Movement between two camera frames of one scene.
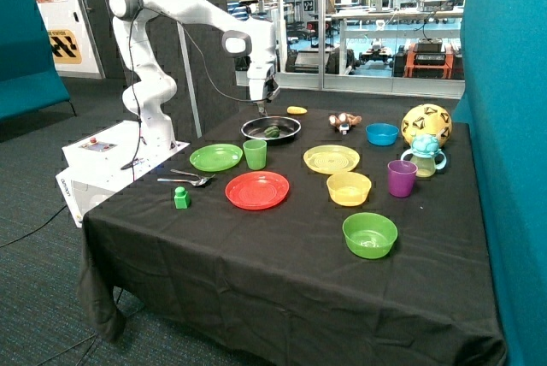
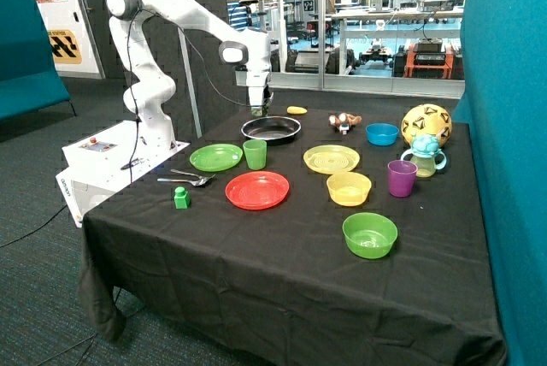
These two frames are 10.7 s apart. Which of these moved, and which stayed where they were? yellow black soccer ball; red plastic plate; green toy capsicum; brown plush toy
Moved: green toy capsicum
Stayed: red plastic plate; yellow black soccer ball; brown plush toy
